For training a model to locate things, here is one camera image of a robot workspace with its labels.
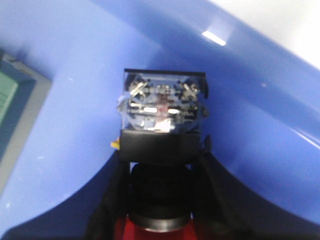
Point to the green terminal block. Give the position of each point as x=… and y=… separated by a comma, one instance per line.
x=22, y=94

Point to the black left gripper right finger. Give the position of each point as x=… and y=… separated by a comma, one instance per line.
x=225, y=209

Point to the red emergency stop button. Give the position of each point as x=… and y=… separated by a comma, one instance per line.
x=161, y=115

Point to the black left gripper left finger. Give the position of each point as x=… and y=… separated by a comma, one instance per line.
x=108, y=220

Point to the blue plastic tray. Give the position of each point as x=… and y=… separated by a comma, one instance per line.
x=263, y=106

